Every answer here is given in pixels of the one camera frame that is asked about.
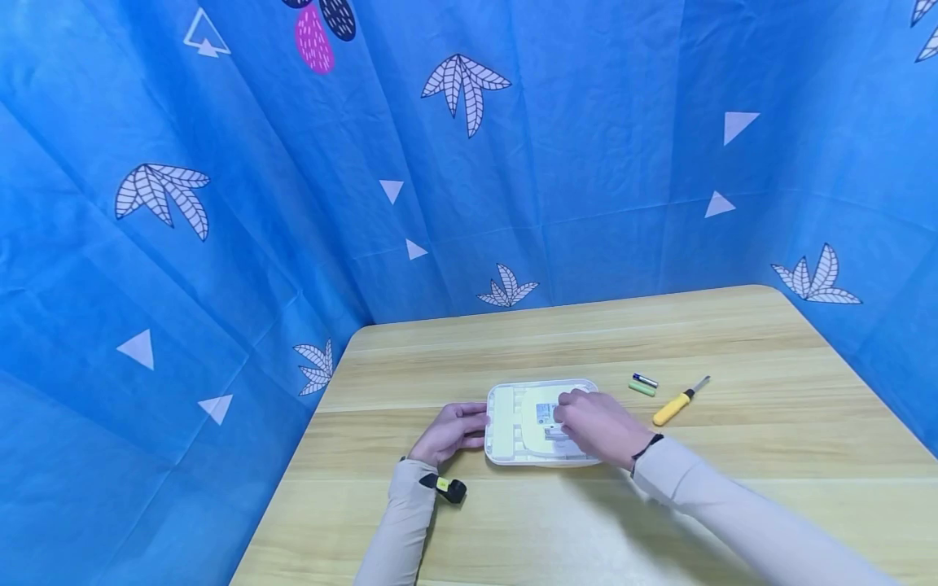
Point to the person's right forearm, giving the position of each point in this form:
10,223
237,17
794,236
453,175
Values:
740,521

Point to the white rectangular scale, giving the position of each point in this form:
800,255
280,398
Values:
522,425

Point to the person's left forearm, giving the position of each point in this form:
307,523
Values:
401,529

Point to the blue and silver battery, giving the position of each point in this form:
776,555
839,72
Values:
645,380

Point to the person's left fingers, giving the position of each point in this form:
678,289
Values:
469,415

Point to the person's left hand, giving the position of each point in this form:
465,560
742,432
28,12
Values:
445,435

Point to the black wrist band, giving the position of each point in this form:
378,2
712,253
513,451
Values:
444,487

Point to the green battery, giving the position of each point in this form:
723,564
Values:
641,389

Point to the person's right hand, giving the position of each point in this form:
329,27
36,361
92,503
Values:
602,423

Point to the person's right fingers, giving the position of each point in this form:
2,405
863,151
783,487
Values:
569,411

